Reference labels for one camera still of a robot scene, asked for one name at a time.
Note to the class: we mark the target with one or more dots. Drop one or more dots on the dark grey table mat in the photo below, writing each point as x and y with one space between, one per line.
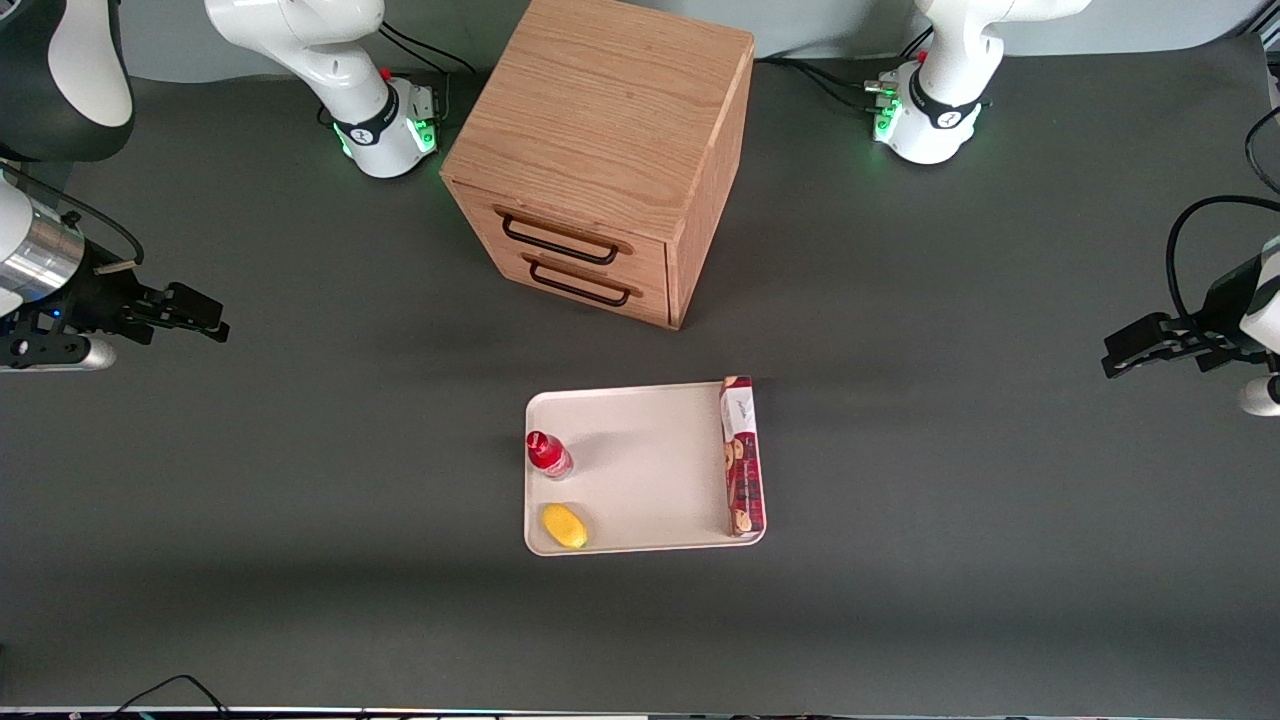
900 600

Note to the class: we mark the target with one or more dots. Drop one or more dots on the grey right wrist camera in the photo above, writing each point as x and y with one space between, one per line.
90 355

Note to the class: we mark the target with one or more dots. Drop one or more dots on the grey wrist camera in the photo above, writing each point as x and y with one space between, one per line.
1262 396
90 355

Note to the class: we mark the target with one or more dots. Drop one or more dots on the wooden drawer cabinet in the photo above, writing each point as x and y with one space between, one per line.
600 100

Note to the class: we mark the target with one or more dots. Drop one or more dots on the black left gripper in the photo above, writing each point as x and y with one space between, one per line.
1222 302

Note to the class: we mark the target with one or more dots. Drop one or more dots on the yellow lemon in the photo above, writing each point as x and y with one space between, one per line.
565 526

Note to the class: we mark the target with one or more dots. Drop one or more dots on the red cookie box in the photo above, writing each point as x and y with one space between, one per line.
745 470

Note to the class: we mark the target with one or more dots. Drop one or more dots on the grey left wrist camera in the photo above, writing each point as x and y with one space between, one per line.
1262 396

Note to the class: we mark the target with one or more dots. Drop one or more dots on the wooden drawer front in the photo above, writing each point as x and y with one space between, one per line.
650 300
645 258

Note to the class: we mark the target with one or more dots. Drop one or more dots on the red coke bottle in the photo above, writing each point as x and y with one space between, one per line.
550 457

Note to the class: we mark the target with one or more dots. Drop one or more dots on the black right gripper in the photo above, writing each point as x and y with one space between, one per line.
97 297

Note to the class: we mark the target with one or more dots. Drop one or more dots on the cream plastic tray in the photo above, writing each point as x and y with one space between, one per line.
640 480

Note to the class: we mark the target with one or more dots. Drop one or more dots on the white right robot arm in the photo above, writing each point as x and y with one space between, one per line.
300 40

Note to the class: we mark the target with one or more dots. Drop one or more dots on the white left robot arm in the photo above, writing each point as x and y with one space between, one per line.
950 100

